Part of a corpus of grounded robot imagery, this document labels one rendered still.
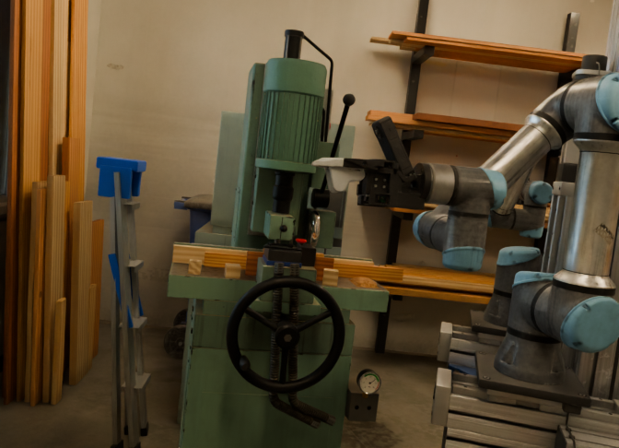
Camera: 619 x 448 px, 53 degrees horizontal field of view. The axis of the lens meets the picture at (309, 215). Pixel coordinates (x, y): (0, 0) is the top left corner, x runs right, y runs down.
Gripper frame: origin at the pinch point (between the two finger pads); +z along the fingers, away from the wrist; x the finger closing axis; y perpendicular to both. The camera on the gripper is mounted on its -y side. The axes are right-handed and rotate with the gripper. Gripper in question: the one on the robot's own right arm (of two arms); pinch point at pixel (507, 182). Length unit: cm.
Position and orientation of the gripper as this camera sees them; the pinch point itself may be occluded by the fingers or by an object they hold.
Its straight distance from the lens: 251.5
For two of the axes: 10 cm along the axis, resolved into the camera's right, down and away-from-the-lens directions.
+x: 10.0, -0.2, 0.2
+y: 0.2, 10.0, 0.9
